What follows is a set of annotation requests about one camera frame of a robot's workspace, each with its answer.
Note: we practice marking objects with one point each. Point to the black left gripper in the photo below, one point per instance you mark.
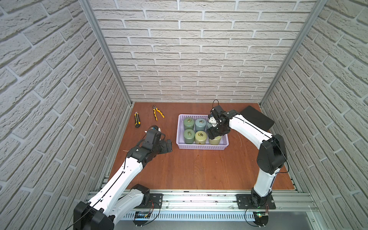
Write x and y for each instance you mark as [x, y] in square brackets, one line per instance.
[164, 146]

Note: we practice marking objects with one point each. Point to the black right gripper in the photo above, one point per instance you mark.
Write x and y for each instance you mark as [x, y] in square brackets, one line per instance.
[212, 133]

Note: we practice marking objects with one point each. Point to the yellow-green canister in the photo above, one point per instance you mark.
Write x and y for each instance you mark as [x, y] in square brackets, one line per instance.
[200, 137]
[215, 141]

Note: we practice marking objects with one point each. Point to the dark green canister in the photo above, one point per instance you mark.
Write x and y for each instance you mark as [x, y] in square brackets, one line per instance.
[189, 136]
[189, 123]

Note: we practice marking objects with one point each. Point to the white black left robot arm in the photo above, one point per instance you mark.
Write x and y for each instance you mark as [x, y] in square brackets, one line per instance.
[104, 210]

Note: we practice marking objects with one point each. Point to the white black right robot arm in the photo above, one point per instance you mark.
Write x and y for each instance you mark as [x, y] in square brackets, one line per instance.
[272, 152]

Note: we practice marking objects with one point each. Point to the light blue canister back right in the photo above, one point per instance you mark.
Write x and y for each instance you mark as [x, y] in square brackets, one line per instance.
[209, 125]

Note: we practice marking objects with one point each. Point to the light blue canister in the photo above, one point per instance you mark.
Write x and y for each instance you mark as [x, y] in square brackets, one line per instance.
[200, 124]
[209, 125]

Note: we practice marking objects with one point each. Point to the light blue canister back middle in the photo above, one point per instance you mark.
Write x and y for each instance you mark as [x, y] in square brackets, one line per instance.
[200, 124]

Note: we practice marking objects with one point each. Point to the lilac perforated plastic basket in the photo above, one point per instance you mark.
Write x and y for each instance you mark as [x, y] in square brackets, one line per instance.
[180, 140]

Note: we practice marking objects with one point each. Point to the black plastic tool case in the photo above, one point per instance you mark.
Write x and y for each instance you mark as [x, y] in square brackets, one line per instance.
[257, 118]

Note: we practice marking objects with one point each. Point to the yellow black utility knife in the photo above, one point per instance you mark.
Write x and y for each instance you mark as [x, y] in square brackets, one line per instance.
[137, 120]

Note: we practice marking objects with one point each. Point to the yellow black pliers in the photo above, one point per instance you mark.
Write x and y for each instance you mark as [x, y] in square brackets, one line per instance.
[157, 111]

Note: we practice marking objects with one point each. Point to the left controller board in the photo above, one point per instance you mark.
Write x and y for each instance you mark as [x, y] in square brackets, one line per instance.
[141, 218]

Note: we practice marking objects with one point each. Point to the controller board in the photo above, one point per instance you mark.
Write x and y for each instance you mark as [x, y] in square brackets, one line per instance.
[141, 218]
[261, 219]

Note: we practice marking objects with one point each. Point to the right controller board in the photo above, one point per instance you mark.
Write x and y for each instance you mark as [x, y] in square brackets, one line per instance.
[261, 219]

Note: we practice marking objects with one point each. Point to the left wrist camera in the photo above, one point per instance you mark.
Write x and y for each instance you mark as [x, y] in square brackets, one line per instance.
[153, 135]

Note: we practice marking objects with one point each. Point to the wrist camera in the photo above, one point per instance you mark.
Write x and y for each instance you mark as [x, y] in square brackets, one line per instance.
[153, 135]
[217, 112]

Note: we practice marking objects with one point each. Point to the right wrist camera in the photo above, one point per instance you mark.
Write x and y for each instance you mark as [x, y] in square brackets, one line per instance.
[217, 112]

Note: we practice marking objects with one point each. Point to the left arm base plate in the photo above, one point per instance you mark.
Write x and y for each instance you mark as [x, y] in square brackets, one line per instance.
[154, 200]

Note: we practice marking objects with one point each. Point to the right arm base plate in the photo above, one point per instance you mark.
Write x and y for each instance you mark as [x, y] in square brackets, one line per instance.
[252, 201]

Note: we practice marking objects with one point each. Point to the aluminium frame post right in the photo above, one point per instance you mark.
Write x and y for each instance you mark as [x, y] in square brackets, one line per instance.
[311, 19]

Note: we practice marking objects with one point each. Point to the aluminium frame post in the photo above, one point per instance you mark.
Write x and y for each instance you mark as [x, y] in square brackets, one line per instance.
[311, 19]
[87, 8]

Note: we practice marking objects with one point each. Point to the aluminium frame post left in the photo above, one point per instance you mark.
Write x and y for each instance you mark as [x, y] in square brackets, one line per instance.
[87, 8]

